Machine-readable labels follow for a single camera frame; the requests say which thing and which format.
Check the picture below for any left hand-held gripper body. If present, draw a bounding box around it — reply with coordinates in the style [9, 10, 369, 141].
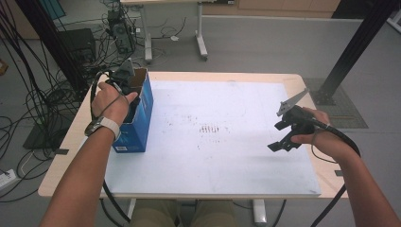
[107, 57, 141, 96]

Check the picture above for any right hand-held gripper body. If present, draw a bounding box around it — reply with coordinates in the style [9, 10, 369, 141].
[276, 88, 316, 151]

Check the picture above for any blue cardboard box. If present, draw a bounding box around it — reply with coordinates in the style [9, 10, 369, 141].
[112, 67, 155, 154]

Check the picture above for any person's left hand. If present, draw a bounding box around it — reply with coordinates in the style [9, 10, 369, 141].
[91, 80, 139, 128]

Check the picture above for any person's right hand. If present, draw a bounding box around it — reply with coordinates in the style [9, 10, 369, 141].
[290, 107, 359, 163]

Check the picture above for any black computer tower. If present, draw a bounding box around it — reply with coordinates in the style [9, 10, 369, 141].
[107, 9, 137, 55]

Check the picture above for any dark grey floor mat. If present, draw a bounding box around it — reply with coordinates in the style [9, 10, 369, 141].
[302, 78, 369, 130]

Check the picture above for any wristwatch with beige band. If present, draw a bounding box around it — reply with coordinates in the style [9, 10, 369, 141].
[84, 115, 122, 142]

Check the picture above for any black box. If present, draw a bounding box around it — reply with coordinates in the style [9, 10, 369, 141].
[58, 27, 97, 65]

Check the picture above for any white table leg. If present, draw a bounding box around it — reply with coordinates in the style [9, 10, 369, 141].
[252, 199, 268, 225]
[127, 198, 137, 220]

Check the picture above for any white foam board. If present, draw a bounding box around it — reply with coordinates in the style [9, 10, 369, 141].
[103, 79, 322, 199]

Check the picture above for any white desk with legs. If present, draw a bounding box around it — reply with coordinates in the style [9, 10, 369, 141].
[120, 0, 235, 64]

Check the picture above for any person's right leg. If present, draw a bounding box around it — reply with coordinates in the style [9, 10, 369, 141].
[188, 199, 235, 227]

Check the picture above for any person's leg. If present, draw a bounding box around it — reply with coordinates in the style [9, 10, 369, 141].
[188, 199, 235, 227]
[130, 199, 182, 227]

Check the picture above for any teal panel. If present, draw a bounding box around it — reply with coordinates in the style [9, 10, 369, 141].
[39, 0, 67, 21]

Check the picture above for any black floor plate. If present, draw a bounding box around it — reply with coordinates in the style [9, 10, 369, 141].
[22, 116, 75, 150]

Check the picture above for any light wooden table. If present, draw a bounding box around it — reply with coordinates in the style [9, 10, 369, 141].
[37, 70, 356, 201]

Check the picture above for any person's left leg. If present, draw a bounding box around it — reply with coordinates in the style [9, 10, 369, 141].
[130, 199, 182, 227]

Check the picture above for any white power strip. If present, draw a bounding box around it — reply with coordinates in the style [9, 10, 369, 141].
[0, 168, 17, 191]

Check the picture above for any thin grey cable with plug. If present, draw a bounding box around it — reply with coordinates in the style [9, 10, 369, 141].
[94, 82, 131, 121]

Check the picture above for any thick black left gripper cable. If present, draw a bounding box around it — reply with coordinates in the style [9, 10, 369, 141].
[90, 70, 131, 223]

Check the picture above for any thick black gripper cable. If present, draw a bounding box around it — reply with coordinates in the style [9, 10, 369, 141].
[90, 70, 131, 223]
[309, 117, 361, 227]

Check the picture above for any thick black right gripper cable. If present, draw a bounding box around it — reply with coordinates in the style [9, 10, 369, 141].
[309, 117, 361, 227]

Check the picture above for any thin black cable under table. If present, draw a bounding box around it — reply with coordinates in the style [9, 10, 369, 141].
[233, 201, 253, 211]

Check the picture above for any black metal post with foot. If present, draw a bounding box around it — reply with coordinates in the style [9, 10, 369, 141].
[311, 0, 401, 107]

